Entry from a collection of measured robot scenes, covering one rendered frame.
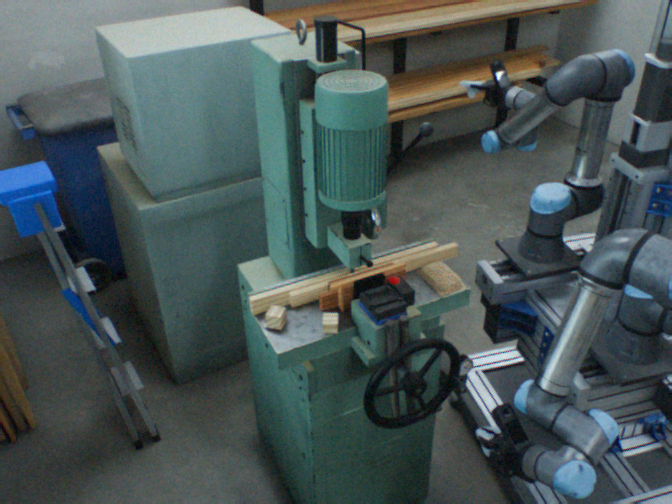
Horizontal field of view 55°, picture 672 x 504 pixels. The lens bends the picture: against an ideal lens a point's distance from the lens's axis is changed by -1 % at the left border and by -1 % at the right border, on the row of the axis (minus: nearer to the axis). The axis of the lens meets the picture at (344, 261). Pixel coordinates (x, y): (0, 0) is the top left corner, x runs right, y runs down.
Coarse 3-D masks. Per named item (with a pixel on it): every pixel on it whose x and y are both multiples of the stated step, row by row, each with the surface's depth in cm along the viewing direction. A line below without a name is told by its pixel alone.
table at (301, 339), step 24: (432, 288) 185; (264, 312) 177; (288, 312) 177; (312, 312) 177; (336, 312) 177; (432, 312) 183; (264, 336) 171; (288, 336) 169; (312, 336) 169; (336, 336) 170; (288, 360) 166
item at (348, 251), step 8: (336, 224) 183; (328, 232) 183; (336, 232) 179; (328, 240) 184; (336, 240) 179; (344, 240) 176; (360, 240) 176; (368, 240) 176; (336, 248) 180; (344, 248) 175; (352, 248) 173; (360, 248) 174; (368, 248) 175; (344, 256) 177; (352, 256) 174; (368, 256) 177; (352, 264) 176; (360, 264) 177
